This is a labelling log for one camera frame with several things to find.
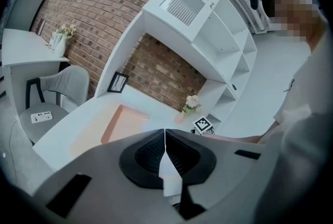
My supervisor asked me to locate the white shelf unit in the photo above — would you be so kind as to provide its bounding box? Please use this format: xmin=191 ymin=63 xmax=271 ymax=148
xmin=93 ymin=0 xmax=259 ymax=138

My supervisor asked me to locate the person's right forearm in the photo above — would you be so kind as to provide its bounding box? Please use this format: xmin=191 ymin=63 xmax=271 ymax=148
xmin=208 ymin=123 xmax=278 ymax=144

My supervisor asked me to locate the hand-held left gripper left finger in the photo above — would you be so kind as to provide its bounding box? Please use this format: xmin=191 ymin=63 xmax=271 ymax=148
xmin=119 ymin=128 xmax=167 ymax=190

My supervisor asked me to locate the grey upholstered chair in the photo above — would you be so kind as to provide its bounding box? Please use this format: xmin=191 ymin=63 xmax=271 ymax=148
xmin=19 ymin=65 xmax=91 ymax=146

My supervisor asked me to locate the white side desk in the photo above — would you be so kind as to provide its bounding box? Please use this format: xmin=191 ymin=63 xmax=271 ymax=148
xmin=1 ymin=28 xmax=71 ymax=125

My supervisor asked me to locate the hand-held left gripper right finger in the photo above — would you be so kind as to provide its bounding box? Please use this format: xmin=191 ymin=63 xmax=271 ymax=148
xmin=165 ymin=128 xmax=217 ymax=187

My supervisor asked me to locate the pink vase with pale flowers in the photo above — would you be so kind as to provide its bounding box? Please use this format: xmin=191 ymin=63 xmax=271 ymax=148
xmin=174 ymin=94 xmax=203 ymax=125

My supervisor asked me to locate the black picture frame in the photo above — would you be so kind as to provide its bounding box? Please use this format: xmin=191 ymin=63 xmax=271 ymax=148
xmin=107 ymin=71 xmax=130 ymax=94

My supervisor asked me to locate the person's beige shirt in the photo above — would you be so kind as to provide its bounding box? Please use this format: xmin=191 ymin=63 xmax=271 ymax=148
xmin=256 ymin=19 xmax=333 ymax=224

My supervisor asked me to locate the white vase with flowers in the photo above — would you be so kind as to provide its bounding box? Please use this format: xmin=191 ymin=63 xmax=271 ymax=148
xmin=48 ymin=23 xmax=78 ymax=58

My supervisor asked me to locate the white glass cabinet door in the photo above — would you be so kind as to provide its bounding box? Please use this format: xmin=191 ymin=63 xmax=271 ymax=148
xmin=142 ymin=0 xmax=225 ymax=43

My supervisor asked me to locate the person's head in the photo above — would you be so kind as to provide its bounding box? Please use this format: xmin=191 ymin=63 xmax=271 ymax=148
xmin=261 ymin=0 xmax=323 ymax=44

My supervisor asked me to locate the grey cabinet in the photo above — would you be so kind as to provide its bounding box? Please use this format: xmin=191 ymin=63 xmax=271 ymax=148
xmin=7 ymin=0 xmax=53 ymax=33

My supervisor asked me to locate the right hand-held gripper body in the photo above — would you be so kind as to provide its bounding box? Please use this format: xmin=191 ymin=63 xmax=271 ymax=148
xmin=191 ymin=115 xmax=216 ymax=136

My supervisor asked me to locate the long white socket strip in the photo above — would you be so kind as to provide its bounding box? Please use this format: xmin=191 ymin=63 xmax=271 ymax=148
xmin=30 ymin=111 xmax=54 ymax=125

